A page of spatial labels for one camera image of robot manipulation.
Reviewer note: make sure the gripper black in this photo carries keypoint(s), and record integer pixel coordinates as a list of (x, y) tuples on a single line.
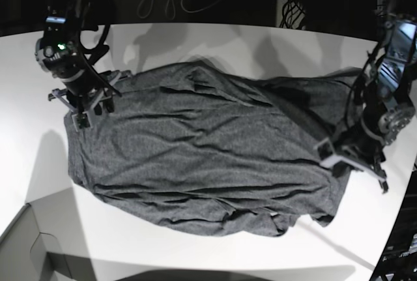
[(98, 99), (355, 152)]

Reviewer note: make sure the dark grey t-shirt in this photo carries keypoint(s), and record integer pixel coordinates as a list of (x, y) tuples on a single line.
[(199, 151)]

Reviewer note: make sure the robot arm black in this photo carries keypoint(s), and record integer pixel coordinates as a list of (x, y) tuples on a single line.
[(378, 107), (61, 53)]

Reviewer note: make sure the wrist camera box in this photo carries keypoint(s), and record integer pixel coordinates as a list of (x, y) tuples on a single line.
[(80, 121)]

